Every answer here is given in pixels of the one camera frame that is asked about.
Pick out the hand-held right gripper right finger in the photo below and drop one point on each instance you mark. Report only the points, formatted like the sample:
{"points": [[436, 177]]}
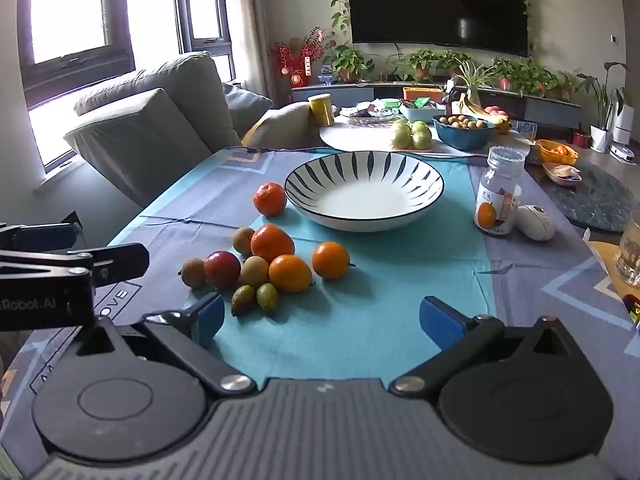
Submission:
{"points": [[442, 322]]}

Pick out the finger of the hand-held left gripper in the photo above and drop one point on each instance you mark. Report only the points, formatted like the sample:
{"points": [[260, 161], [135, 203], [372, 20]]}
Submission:
{"points": [[45, 236], [120, 260]]}

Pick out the black wall television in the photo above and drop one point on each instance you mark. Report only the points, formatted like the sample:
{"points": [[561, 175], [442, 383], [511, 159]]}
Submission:
{"points": [[437, 7]]}

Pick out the yellow can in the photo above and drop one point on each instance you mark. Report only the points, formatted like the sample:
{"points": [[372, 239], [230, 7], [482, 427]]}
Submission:
{"points": [[321, 110]]}

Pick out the blue bowl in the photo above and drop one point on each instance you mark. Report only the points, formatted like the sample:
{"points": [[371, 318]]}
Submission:
{"points": [[462, 139]]}

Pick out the black wall socket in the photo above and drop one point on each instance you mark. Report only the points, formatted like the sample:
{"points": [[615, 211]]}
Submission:
{"points": [[74, 216]]}

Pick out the potted green plant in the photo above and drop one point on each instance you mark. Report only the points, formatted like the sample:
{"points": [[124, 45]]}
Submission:
{"points": [[567, 85], [542, 80], [425, 62], [510, 72], [350, 62]]}

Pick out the white cup with green lid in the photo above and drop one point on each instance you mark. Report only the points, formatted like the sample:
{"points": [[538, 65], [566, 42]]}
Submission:
{"points": [[390, 105]]}

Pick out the bunch of bananas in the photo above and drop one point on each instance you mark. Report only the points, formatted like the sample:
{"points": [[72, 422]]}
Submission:
{"points": [[472, 106]]}

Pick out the spider plant in vase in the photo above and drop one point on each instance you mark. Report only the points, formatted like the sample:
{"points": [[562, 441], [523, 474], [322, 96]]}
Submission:
{"points": [[472, 77]]}

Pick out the white cup with blue print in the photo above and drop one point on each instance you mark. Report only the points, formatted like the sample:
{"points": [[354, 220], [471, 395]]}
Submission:
{"points": [[525, 130]]}

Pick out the beige pillow with yellow trim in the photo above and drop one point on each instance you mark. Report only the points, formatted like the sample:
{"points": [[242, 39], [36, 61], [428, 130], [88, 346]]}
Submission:
{"points": [[282, 127]]}

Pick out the grey television console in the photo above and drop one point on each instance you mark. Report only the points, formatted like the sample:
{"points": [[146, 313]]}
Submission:
{"points": [[345, 94]]}

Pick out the orange box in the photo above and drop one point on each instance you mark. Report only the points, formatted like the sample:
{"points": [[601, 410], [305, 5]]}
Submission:
{"points": [[422, 93]]}

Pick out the yellow mat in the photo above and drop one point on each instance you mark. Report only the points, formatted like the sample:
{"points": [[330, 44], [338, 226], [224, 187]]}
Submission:
{"points": [[602, 257]]}

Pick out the glass plate with snacks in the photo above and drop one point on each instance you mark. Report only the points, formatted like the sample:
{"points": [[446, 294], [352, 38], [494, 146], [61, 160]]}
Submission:
{"points": [[369, 116]]}

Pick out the grey sofa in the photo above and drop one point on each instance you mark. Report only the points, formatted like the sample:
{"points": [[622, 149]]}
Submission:
{"points": [[150, 125]]}

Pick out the green apple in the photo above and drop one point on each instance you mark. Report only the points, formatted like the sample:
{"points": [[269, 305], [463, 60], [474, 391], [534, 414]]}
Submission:
{"points": [[419, 126], [400, 124]]}

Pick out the pink dish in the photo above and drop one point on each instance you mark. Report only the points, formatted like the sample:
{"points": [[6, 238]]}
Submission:
{"points": [[561, 174]]}

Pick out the narrow dark framed window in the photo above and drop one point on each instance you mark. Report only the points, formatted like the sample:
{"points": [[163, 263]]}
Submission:
{"points": [[200, 10]]}

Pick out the small red pot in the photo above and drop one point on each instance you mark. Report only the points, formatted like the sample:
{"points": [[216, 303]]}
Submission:
{"points": [[580, 139]]}

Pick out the white robot vacuum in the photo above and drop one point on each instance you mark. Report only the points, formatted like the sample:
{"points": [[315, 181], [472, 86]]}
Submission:
{"points": [[622, 152]]}

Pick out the grey cushion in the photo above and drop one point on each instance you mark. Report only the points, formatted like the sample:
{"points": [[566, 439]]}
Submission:
{"points": [[247, 105]]}

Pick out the white air purifier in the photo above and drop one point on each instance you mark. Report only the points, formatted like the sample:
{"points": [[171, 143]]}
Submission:
{"points": [[625, 120]]}

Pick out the light curtain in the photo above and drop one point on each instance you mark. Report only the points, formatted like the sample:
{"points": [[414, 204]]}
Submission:
{"points": [[252, 25]]}

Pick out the flat orange tray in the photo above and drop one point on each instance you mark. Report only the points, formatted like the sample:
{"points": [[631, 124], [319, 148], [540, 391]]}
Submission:
{"points": [[415, 149]]}

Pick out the kiwi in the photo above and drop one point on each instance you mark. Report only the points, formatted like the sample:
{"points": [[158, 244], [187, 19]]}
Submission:
{"points": [[194, 273], [253, 271]]}

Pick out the pile of small brown longans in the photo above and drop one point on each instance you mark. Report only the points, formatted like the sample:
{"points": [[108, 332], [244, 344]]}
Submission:
{"points": [[462, 121]]}

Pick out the glass jar with orange label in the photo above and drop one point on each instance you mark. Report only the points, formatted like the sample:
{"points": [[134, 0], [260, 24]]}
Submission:
{"points": [[500, 185]]}

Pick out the small blue figurine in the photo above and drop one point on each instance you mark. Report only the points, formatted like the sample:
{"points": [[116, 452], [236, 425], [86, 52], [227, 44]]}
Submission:
{"points": [[327, 76]]}

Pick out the white bowl with dark stripes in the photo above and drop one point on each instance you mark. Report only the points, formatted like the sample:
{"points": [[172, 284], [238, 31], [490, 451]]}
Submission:
{"points": [[350, 200]]}

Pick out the clear drinking glass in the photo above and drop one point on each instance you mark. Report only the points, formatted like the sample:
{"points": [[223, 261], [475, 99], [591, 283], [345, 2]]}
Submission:
{"points": [[629, 255]]}

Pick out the light blue container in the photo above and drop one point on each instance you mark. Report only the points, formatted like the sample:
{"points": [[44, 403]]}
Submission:
{"points": [[422, 114]]}

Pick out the large dark framed window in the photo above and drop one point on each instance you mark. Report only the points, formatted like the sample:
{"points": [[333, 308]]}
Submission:
{"points": [[65, 10]]}

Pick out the blue patterned tablecloth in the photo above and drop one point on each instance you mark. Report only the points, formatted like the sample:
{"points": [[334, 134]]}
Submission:
{"points": [[350, 285]]}

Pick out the dark round mat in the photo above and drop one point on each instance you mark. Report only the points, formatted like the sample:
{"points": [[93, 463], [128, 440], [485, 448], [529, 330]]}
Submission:
{"points": [[592, 200]]}

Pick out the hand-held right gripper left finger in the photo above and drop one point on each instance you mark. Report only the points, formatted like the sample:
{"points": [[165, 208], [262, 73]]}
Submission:
{"points": [[210, 317]]}

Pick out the round white table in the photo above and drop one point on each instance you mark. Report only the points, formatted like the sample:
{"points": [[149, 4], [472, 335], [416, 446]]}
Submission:
{"points": [[350, 137]]}

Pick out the red peaches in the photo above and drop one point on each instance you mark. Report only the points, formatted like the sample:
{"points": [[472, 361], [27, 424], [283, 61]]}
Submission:
{"points": [[495, 110]]}

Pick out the small orange tangerine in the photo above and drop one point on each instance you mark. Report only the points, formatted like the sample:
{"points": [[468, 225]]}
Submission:
{"points": [[270, 199]]}

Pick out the large orange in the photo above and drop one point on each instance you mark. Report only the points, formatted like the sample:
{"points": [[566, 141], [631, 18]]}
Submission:
{"points": [[331, 260], [290, 273]]}

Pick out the white oval device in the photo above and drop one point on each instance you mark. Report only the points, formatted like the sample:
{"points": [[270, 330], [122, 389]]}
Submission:
{"points": [[535, 222]]}

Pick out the red festive decoration plant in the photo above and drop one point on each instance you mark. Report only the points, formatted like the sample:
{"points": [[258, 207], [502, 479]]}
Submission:
{"points": [[300, 55]]}

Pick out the tall plant in white pot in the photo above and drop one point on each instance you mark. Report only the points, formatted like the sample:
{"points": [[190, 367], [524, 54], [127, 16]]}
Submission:
{"points": [[602, 105]]}

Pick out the small red apple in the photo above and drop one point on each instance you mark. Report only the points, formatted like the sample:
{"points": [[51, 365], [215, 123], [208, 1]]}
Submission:
{"points": [[222, 270]]}

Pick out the orange plastic basket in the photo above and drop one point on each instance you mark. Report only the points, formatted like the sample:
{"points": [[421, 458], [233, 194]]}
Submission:
{"points": [[547, 152]]}

